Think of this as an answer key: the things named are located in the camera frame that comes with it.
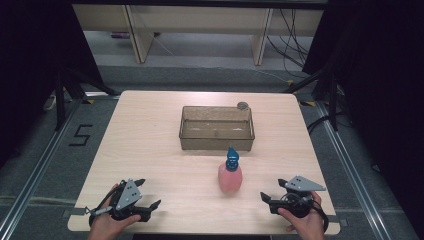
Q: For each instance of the black metal stand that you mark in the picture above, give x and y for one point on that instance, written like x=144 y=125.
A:
x=60 y=100
x=333 y=100

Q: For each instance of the person's left hand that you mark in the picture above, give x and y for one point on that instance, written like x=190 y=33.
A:
x=108 y=228

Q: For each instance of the clear brown plastic box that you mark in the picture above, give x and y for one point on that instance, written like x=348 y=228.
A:
x=216 y=131

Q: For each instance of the person's right hand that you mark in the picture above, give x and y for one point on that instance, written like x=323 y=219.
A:
x=308 y=226

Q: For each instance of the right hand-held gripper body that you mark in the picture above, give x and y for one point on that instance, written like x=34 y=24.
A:
x=295 y=201

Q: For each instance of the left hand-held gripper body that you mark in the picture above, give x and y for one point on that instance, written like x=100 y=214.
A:
x=128 y=196

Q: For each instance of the black curtain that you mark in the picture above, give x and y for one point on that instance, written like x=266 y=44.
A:
x=30 y=73
x=383 y=100

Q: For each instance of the metal floor rail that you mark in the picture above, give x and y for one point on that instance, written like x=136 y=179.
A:
x=350 y=173
x=36 y=170

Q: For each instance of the beige wooden shelf unit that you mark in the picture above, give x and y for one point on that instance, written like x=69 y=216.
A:
x=140 y=30

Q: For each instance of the small round grey disc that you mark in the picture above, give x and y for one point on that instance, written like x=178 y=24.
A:
x=242 y=105

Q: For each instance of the pink spray bottle blue cap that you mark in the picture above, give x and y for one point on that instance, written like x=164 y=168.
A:
x=230 y=178

